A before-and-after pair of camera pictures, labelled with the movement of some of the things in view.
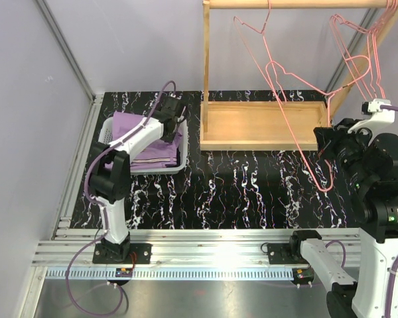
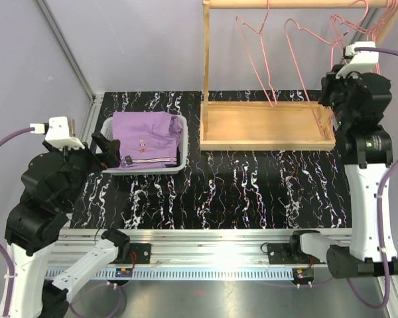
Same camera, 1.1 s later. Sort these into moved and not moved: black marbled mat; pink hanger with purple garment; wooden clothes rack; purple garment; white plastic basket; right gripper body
Moved: pink hanger with purple garment; right gripper body
Not moved: wooden clothes rack; white plastic basket; black marbled mat; purple garment
